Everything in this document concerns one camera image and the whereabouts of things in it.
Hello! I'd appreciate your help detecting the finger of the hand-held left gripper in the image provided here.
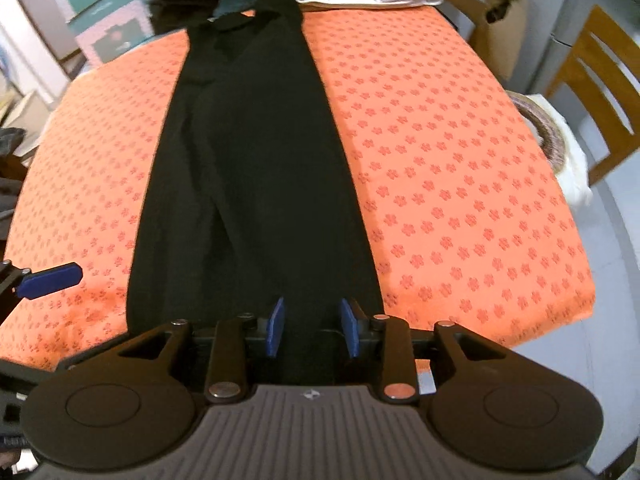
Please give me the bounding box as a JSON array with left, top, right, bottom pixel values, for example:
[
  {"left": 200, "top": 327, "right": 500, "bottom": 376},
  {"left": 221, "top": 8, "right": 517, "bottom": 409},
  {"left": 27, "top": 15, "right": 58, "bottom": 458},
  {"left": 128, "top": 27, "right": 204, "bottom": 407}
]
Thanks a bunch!
[
  {"left": 0, "top": 357, "right": 56, "bottom": 386},
  {"left": 0, "top": 260, "right": 83, "bottom": 321}
]

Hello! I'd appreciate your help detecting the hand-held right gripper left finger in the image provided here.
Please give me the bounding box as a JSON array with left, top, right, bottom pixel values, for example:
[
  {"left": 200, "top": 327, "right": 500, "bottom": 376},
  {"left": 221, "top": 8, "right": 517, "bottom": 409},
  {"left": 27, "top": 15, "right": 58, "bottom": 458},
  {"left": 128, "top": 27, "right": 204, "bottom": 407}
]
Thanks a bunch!
[{"left": 112, "top": 296, "right": 287, "bottom": 405}]

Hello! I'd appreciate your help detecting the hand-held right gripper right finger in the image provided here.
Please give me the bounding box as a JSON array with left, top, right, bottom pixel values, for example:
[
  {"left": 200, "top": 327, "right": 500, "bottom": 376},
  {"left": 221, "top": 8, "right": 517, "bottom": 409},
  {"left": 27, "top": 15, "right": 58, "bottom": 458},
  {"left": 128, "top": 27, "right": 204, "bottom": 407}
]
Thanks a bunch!
[{"left": 340, "top": 297, "right": 516, "bottom": 405}]

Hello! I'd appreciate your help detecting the black sweater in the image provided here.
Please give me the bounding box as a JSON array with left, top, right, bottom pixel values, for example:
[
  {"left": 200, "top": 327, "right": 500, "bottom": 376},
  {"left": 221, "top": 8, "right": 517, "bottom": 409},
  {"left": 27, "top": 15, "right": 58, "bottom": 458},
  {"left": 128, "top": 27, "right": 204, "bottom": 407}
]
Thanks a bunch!
[{"left": 126, "top": 0, "right": 385, "bottom": 391}]

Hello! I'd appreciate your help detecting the orange flower-patterned tablecloth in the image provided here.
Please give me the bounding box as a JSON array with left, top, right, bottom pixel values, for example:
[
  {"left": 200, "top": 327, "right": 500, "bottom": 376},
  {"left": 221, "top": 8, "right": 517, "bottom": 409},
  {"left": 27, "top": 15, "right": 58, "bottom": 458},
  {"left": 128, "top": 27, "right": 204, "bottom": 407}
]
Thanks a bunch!
[{"left": 0, "top": 5, "right": 596, "bottom": 371}]

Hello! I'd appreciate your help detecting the white cloth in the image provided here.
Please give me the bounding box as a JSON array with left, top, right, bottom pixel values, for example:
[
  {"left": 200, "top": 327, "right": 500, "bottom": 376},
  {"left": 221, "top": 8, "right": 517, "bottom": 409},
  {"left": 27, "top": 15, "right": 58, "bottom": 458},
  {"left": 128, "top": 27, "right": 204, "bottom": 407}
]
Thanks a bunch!
[{"left": 525, "top": 92, "right": 596, "bottom": 211}]

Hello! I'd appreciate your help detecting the round woven basket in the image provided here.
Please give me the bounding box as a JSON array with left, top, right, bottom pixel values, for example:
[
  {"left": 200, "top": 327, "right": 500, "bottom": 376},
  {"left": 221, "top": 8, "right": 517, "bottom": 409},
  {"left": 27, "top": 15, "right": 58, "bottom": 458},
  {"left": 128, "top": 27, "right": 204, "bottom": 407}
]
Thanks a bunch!
[{"left": 505, "top": 91, "right": 566, "bottom": 166}]

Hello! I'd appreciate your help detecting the brown cardboard box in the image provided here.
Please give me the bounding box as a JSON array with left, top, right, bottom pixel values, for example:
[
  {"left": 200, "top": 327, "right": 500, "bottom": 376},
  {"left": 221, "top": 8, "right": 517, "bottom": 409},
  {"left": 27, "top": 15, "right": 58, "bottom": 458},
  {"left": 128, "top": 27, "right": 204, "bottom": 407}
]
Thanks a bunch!
[{"left": 470, "top": 0, "right": 531, "bottom": 81}]

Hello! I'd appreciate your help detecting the wooden slatted chair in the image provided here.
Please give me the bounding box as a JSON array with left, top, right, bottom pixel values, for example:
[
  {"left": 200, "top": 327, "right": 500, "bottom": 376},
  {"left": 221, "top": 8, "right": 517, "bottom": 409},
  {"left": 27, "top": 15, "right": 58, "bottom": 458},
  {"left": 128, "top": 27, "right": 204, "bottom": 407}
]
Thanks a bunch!
[{"left": 545, "top": 5, "right": 640, "bottom": 186}]

